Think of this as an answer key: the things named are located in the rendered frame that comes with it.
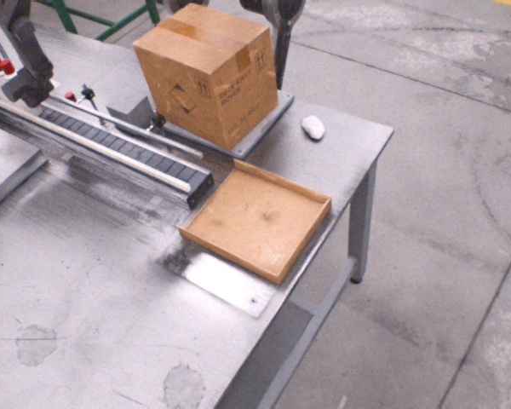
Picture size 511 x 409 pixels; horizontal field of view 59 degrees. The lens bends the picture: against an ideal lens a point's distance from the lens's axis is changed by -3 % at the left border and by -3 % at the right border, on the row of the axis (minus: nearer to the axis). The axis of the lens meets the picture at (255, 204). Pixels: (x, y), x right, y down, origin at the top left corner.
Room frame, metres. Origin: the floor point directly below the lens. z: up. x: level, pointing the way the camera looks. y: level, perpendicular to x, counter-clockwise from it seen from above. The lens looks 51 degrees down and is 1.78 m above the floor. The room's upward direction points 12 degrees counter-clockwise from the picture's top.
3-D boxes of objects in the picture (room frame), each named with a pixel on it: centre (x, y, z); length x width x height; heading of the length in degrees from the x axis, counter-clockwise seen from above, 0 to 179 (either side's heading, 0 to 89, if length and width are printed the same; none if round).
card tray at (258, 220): (0.72, 0.01, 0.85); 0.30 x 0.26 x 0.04; 48
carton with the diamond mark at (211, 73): (1.16, 0.05, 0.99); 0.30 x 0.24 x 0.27; 42
